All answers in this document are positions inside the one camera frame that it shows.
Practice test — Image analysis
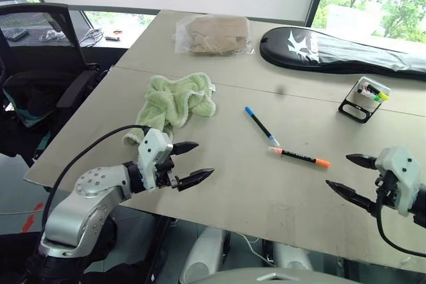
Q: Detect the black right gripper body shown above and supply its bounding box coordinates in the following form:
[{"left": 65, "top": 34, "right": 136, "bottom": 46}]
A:
[{"left": 375, "top": 170, "right": 401, "bottom": 214}]

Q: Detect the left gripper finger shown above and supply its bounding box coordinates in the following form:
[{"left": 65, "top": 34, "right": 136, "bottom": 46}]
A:
[
  {"left": 171, "top": 141, "right": 200, "bottom": 157},
  {"left": 178, "top": 168, "right": 216, "bottom": 193}
]

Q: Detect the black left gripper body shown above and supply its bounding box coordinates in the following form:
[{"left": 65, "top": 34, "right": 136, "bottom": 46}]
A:
[{"left": 154, "top": 154, "right": 182, "bottom": 192}]

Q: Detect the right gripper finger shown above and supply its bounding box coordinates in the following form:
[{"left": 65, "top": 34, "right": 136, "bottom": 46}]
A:
[
  {"left": 345, "top": 153, "right": 378, "bottom": 170},
  {"left": 325, "top": 180, "right": 381, "bottom": 217}
]

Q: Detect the black marker holder stand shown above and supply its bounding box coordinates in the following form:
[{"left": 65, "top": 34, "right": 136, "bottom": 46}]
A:
[{"left": 337, "top": 75, "right": 392, "bottom": 125}]

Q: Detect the orange capped marker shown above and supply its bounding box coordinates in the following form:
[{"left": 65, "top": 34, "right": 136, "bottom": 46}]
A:
[{"left": 267, "top": 146, "right": 331, "bottom": 170}]

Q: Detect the black and yellow handled tool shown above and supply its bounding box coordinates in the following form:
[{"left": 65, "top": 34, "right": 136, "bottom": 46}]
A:
[{"left": 365, "top": 85, "right": 391, "bottom": 101}]

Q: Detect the blue capped marker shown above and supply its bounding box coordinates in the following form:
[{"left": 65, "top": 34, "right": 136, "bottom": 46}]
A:
[{"left": 244, "top": 106, "right": 281, "bottom": 148}]

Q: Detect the green fluffy towel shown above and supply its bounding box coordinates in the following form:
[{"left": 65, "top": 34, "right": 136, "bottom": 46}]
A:
[{"left": 122, "top": 71, "right": 218, "bottom": 148}]

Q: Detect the white rounded robot leg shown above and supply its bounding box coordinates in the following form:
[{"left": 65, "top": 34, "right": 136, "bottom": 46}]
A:
[
  {"left": 270, "top": 241, "right": 314, "bottom": 272},
  {"left": 178, "top": 226, "right": 231, "bottom": 284}
]

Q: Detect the black racket bag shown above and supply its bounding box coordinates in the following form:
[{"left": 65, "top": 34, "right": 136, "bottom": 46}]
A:
[{"left": 258, "top": 26, "right": 426, "bottom": 82}]

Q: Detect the grey rounded robot body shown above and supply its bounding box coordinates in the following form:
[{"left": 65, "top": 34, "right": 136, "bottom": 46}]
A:
[{"left": 202, "top": 266, "right": 362, "bottom": 284}]

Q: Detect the plastic bag with brown cloth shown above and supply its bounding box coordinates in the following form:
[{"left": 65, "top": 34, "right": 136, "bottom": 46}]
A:
[{"left": 173, "top": 13, "right": 256, "bottom": 58}]

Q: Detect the dark clothes bundle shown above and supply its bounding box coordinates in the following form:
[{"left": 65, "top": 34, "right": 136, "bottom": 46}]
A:
[{"left": 1, "top": 70, "right": 69, "bottom": 129}]

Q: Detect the black mesh office chair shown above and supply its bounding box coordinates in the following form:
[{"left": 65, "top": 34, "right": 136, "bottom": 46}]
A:
[{"left": 0, "top": 2, "right": 101, "bottom": 166}]

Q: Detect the black phone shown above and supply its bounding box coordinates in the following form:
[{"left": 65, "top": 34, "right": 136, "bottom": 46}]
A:
[{"left": 4, "top": 27, "right": 30, "bottom": 43}]

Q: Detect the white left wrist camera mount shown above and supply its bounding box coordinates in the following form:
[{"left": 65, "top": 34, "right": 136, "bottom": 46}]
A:
[{"left": 137, "top": 128, "right": 174, "bottom": 194}]

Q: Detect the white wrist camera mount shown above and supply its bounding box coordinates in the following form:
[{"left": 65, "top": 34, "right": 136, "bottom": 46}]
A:
[
  {"left": 374, "top": 145, "right": 422, "bottom": 217},
  {"left": 137, "top": 128, "right": 174, "bottom": 194}
]

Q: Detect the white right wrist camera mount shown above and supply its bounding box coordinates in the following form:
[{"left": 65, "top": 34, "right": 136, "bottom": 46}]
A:
[{"left": 374, "top": 145, "right": 422, "bottom": 217}]

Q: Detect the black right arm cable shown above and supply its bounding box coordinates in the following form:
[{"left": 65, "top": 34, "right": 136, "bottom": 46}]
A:
[{"left": 375, "top": 177, "right": 426, "bottom": 259}]

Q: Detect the thin white cable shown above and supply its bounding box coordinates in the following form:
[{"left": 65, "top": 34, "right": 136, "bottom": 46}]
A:
[{"left": 238, "top": 231, "right": 278, "bottom": 267}]

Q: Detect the white cable bundle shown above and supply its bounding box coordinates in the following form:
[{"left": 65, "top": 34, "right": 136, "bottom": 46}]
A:
[{"left": 79, "top": 27, "right": 107, "bottom": 48}]

